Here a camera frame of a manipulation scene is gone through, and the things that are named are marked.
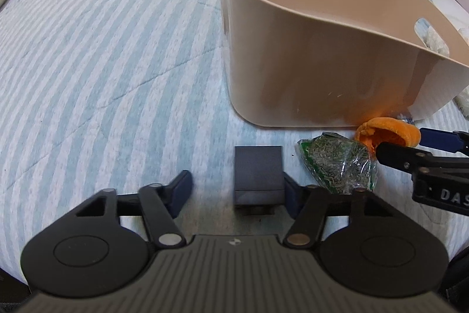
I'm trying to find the green bag of dried herbs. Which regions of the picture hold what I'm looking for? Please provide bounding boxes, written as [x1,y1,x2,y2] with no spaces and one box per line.
[296,132,379,195]

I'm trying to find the blue white striped bed sheet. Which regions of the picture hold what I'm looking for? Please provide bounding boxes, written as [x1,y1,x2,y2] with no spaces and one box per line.
[0,0,469,284]

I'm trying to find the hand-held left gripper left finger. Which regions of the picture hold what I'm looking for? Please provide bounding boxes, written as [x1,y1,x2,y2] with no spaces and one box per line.
[75,170,194,248]

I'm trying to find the beige plastic basket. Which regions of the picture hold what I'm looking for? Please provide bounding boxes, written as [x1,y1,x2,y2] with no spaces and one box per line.
[217,0,469,128]

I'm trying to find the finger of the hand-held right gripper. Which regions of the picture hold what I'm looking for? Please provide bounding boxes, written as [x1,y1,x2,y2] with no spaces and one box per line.
[376,141,469,175]
[419,127,469,155]

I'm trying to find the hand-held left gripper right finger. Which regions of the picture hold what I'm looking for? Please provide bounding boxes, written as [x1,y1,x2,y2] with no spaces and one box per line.
[282,172,395,248]

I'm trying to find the white lace cloth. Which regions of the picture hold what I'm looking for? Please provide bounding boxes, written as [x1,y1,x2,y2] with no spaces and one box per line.
[421,25,469,117]

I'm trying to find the dark grey box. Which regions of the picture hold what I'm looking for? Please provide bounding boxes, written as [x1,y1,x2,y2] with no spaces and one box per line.
[234,146,286,217]

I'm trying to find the orange plush toy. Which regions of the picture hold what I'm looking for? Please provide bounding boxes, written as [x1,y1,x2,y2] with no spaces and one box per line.
[355,117,422,157]

